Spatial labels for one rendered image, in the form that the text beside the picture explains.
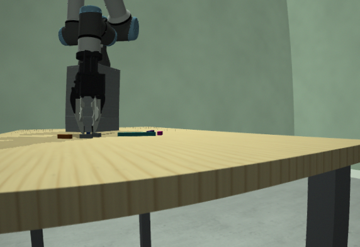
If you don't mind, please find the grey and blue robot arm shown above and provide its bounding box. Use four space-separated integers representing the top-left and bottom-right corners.
59 0 139 67

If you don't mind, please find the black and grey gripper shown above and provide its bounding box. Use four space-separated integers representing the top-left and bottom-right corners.
70 50 105 134

